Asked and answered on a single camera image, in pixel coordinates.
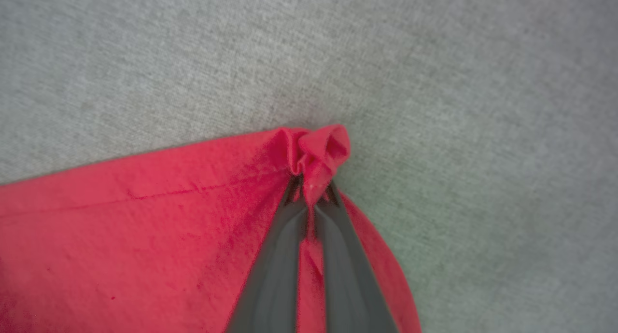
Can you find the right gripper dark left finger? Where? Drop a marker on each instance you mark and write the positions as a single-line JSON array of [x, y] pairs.
[[275, 275]]

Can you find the red and white shorts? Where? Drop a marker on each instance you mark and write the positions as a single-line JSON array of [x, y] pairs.
[[145, 236]]

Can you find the grey fabric sofa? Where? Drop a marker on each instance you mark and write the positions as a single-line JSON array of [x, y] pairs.
[[241, 58]]

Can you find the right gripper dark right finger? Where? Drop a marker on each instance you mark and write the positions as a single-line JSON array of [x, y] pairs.
[[347, 284]]

